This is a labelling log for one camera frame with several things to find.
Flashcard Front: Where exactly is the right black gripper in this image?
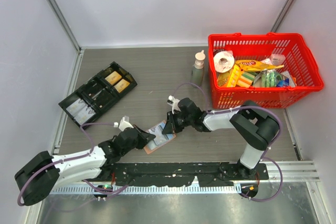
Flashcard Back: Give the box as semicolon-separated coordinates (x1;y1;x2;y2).
163;110;193;134

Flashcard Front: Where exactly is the pink card holder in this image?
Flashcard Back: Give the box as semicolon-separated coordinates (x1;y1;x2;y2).
144;120;176;154

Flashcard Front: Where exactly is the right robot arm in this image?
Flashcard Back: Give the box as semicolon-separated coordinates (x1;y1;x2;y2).
162;97;282;179

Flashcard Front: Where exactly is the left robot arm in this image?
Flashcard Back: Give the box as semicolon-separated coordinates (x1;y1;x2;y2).
14;125;155;206

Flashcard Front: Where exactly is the gold card stack lower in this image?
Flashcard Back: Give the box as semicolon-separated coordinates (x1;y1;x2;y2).
114;79;130;93

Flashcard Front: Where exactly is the gold card stack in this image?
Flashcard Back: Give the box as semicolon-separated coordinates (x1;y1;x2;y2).
114;79;130;93
105;71;122;86

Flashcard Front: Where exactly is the silver card stack lower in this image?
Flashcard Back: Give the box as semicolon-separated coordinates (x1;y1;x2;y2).
74;108;96;125

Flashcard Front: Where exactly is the silver card stack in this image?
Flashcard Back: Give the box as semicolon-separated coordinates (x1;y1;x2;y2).
74;108;96;125
66;99;87;117

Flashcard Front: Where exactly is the gold card stack upper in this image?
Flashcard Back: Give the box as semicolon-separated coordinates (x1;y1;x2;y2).
105;71;122;86

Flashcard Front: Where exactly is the black card organizer tray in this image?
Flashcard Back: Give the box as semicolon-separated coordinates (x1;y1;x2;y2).
59;62;138;129

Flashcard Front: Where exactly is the silver card stack upper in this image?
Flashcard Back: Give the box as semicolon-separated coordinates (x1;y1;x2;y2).
66;99;87;117

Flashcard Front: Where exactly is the green pump bottle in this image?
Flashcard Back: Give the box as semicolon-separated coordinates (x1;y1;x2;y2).
191;50;206;87

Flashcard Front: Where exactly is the yellow green sponge pack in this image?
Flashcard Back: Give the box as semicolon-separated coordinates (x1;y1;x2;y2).
225;65;257;88

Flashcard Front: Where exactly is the toilet paper roll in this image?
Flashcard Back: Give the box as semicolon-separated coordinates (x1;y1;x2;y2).
213;50;235;73

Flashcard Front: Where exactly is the yellow chips bag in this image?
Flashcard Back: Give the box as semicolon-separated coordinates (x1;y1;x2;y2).
235;60;284;72

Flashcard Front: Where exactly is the green packaged item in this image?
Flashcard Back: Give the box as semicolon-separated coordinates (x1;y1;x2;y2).
261;70;277;88

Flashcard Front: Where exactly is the blue packaged item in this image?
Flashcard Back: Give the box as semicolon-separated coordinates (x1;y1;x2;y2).
276;76;296;88

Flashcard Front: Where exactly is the white small packet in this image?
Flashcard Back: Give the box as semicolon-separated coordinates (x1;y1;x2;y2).
269;54;286;66

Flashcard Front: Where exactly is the red shopping basket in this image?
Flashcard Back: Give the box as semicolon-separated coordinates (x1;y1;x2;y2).
208;33;324;109

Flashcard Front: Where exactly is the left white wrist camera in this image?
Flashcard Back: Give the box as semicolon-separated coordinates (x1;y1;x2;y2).
113;115;134;131

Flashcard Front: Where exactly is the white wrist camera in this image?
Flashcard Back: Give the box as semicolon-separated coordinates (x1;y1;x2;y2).
167;95;181;114
113;115;134;131

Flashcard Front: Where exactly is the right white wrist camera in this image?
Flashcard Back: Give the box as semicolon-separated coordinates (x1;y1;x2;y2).
167;95;181;114

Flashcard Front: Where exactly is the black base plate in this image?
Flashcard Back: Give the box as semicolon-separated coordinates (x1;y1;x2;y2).
81;161;270;187

